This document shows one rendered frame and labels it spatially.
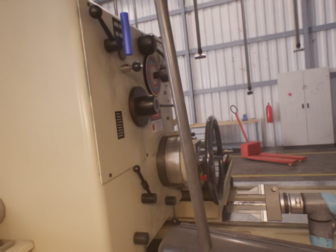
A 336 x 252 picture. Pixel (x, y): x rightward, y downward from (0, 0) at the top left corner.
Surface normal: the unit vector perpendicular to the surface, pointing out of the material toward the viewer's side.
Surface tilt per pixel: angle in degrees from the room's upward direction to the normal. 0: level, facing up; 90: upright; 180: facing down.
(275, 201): 64
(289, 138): 90
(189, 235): 20
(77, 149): 90
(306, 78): 90
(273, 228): 0
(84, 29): 90
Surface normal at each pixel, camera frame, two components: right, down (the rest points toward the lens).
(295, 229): -0.11, -0.99
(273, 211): -0.33, -0.34
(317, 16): -0.31, 0.10
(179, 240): -0.29, -0.90
